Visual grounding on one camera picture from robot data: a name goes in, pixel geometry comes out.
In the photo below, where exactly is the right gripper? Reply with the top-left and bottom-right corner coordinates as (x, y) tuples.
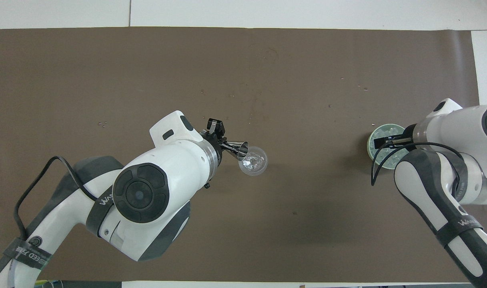
(388, 124), (418, 152)

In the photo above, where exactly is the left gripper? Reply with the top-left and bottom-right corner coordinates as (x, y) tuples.
(200, 118), (239, 159)

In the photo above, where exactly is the silver metal jigger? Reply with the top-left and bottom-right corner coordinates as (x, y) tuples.
(227, 140), (250, 162)

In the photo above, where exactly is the green cup with ice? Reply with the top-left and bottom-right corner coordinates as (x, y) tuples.
(367, 123), (413, 171)

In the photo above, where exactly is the clear drinking glass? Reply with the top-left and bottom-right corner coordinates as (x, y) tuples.
(238, 146), (269, 177)

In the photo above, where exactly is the black cable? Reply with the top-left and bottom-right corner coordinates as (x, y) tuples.
(370, 142), (469, 187)
(13, 156), (100, 241)

